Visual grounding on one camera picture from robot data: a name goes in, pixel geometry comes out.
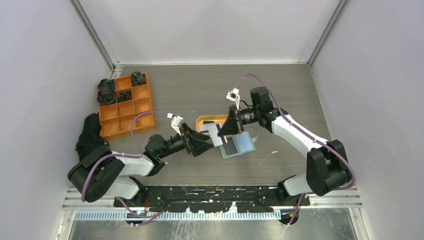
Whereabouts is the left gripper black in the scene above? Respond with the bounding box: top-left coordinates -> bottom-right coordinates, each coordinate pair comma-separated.
158,122 -> 214,159

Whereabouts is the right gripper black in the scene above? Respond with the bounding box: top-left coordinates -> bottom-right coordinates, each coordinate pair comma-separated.
217,105 -> 260,137

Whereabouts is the orange oval tray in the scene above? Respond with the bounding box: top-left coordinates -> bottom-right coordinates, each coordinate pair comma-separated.
195,114 -> 228,132

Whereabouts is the white grey card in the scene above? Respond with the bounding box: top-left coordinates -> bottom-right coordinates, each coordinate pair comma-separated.
199,123 -> 228,147

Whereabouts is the green card holder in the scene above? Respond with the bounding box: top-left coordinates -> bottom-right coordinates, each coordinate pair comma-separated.
219,131 -> 260,160

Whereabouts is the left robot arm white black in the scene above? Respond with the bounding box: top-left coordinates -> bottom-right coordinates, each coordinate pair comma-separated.
67,123 -> 214,207

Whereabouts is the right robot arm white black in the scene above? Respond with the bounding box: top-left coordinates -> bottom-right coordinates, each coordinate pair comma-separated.
218,87 -> 355,206

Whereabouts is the orange compartment organizer box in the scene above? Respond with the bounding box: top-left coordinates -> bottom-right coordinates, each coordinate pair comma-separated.
98,72 -> 157,141

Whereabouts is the dark item middle compartment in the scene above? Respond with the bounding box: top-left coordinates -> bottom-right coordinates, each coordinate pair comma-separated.
116,90 -> 132,103

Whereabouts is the dark rolled item top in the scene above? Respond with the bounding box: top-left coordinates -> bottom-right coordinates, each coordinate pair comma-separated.
130,71 -> 147,87

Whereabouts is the dark rolled item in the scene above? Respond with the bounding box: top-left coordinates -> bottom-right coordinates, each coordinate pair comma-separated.
97,89 -> 116,107
97,78 -> 116,92
130,71 -> 147,87

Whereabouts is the dark rolled item left lower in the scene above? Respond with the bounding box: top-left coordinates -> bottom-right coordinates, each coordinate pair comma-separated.
97,89 -> 116,107

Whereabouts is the black cloth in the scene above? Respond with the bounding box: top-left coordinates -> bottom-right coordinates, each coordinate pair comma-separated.
75,113 -> 109,161

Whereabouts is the dark rolled item left upper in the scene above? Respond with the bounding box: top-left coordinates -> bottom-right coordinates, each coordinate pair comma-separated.
97,78 -> 116,92

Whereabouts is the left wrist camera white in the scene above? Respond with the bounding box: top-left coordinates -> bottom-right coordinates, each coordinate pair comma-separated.
167,112 -> 184,135

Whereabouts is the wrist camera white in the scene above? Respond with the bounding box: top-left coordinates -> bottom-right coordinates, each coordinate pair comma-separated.
225,87 -> 240,104
167,112 -> 184,135

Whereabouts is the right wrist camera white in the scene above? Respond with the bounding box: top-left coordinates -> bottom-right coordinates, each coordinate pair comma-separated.
225,87 -> 240,104

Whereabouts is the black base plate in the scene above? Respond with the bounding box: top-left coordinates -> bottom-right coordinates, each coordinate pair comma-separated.
125,185 -> 310,214

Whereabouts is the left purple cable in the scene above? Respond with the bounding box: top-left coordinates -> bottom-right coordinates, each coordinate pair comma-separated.
81,111 -> 173,227

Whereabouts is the aluminium frame rail left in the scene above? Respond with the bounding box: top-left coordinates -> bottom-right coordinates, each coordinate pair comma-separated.
69,0 -> 120,70

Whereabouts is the aluminium frame rail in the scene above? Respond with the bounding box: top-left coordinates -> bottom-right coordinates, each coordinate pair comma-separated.
69,0 -> 120,70
307,0 -> 350,67

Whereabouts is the white slotted cable duct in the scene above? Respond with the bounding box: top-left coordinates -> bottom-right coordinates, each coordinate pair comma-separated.
74,209 -> 281,221

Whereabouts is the aluminium frame rail right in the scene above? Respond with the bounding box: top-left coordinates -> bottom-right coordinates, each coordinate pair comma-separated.
307,0 -> 350,67

